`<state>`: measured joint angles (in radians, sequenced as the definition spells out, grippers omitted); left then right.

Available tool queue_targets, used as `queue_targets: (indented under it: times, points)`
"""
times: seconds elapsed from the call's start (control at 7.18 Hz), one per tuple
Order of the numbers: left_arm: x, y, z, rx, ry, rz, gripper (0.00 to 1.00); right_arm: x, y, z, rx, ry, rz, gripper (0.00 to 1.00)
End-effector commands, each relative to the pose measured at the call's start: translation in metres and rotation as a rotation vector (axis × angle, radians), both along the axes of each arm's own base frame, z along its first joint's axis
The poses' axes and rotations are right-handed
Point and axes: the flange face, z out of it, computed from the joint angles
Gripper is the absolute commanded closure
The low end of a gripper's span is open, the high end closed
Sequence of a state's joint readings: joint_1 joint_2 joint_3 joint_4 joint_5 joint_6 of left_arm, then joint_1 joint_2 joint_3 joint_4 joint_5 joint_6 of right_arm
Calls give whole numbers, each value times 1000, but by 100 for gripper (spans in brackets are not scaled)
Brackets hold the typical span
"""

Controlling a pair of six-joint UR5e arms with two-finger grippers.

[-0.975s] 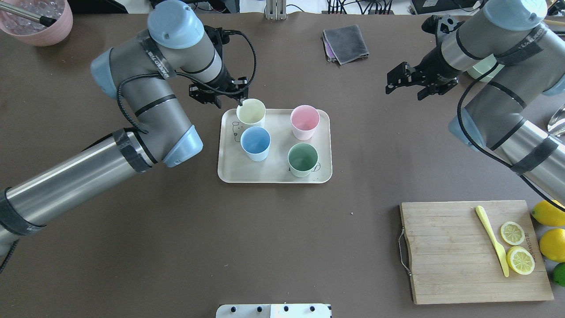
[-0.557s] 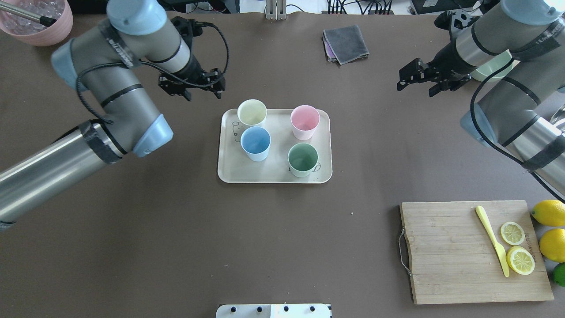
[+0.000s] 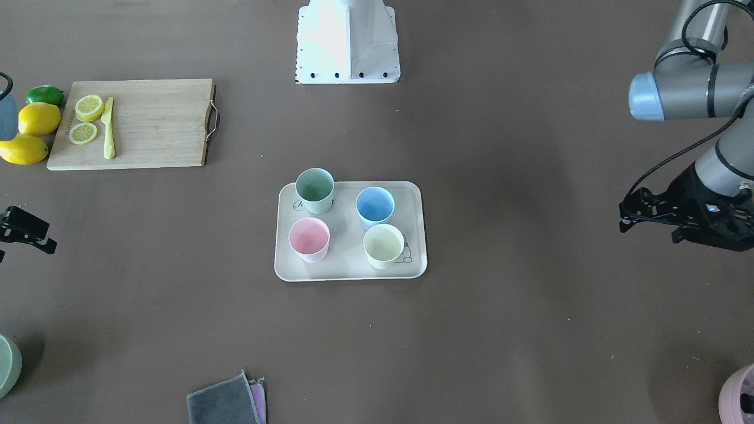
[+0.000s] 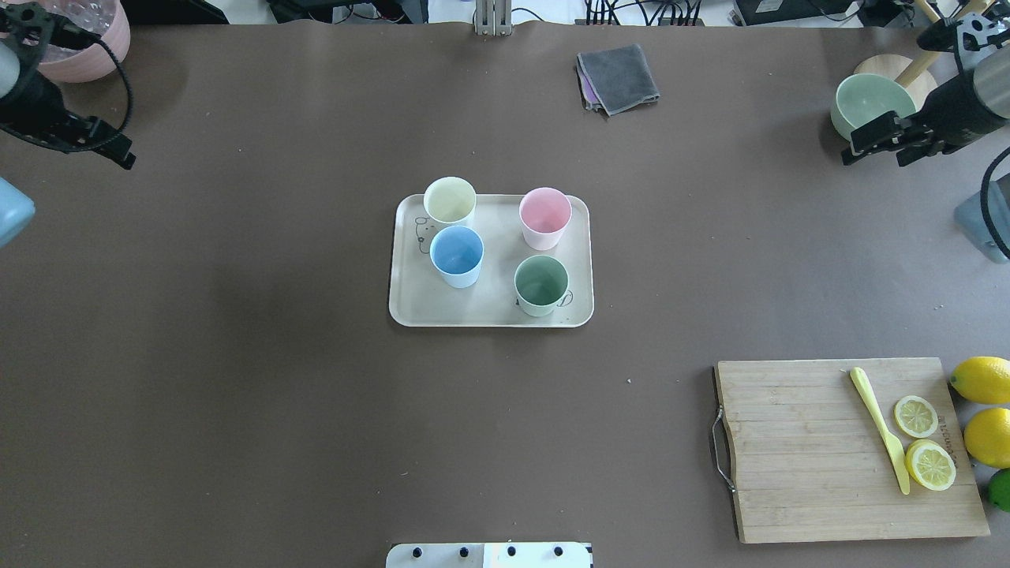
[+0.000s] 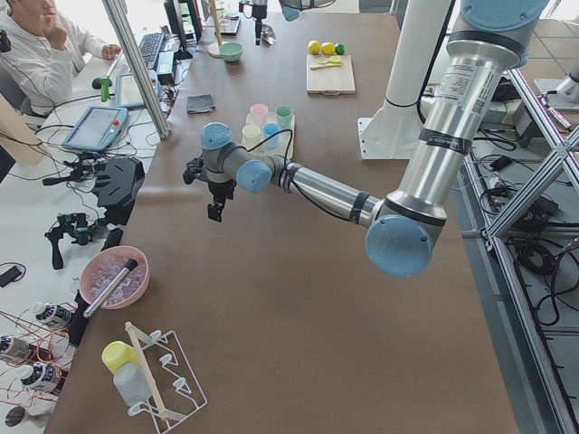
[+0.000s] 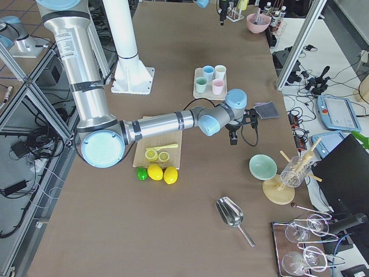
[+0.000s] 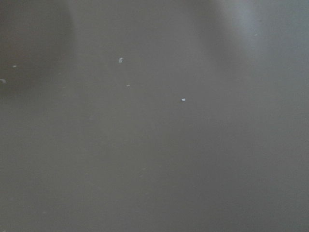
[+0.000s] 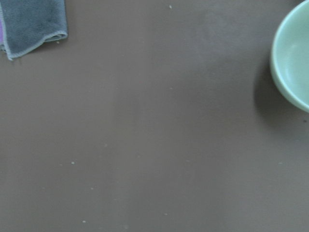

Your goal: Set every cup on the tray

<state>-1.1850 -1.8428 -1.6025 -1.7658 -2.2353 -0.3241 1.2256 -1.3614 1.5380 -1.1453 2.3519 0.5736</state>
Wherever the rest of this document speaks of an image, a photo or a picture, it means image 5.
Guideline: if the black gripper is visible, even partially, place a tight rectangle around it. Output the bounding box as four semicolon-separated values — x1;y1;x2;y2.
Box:
183;156;235;222

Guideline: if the cream yellow cup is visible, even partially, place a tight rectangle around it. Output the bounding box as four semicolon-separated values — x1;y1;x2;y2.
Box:
242;124;261;149

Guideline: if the blue cup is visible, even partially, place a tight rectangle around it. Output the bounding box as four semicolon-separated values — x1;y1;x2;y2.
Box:
262;123;280;149

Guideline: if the pink cup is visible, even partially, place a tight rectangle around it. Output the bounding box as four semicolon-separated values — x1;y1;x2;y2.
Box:
250;103;269;127

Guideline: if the green cup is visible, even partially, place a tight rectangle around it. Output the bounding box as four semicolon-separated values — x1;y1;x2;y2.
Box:
275;105;293;129

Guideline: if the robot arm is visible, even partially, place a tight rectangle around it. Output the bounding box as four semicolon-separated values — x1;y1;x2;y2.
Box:
183;1;545;277

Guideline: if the cream rabbit tray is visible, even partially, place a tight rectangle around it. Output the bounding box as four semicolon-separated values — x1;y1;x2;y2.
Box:
241;111;297;156

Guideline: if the black gripper stand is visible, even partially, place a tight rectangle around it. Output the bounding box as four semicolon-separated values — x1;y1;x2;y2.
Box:
91;157;145;225

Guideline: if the grey folded cloth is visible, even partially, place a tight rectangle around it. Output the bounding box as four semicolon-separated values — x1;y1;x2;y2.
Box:
186;94;215;114

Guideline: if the pink bowl with ice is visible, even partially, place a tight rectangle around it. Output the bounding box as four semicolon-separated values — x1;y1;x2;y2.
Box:
80;245;150;310

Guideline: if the hand-held gripper device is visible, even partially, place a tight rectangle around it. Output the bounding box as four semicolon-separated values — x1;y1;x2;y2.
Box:
43;212;108;271

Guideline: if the blue teach pendant near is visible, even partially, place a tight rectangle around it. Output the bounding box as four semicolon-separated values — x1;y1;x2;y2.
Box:
62;106;128;152

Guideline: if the blue teach pendant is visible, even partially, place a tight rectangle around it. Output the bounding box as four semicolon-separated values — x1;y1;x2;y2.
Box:
62;106;128;152
114;70;161;109

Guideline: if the blue teach pendant far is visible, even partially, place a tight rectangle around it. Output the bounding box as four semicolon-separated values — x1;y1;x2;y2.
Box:
114;70;161;109

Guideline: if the green bowl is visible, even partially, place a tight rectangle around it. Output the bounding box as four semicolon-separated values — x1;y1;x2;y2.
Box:
219;42;243;62

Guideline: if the yellow plastic knife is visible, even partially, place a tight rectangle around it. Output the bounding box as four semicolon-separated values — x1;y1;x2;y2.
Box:
308;63;343;71

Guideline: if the yellow cup on rack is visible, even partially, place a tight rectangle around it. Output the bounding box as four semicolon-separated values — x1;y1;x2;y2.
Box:
101;341;140;374

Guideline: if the black keyboard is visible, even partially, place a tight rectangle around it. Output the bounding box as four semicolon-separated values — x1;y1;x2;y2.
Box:
138;33;165;70

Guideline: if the bamboo cutting board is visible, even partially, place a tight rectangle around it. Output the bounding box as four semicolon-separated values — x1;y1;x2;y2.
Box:
306;54;356;95

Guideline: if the whole lemon outer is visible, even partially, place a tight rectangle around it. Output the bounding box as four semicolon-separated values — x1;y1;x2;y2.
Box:
308;40;320;55

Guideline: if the clear cup on rack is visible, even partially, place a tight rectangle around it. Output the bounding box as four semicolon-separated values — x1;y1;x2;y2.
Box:
113;363;152;407

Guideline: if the whole lemon near lime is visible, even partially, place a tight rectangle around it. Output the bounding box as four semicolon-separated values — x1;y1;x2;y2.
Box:
320;42;335;56

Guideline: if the green lime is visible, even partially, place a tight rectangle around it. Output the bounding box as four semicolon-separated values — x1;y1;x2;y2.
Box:
335;43;346;55

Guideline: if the person in white hoodie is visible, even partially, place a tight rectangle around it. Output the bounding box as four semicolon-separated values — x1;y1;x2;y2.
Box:
1;1;121;116

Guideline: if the white wire cup rack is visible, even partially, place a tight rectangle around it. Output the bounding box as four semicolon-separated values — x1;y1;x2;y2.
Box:
125;322;208;433

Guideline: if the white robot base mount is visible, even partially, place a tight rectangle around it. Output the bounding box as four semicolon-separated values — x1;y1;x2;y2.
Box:
358;1;454;159

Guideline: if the aluminium frame post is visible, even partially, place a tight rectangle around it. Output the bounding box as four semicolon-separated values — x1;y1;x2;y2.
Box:
102;0;170;139

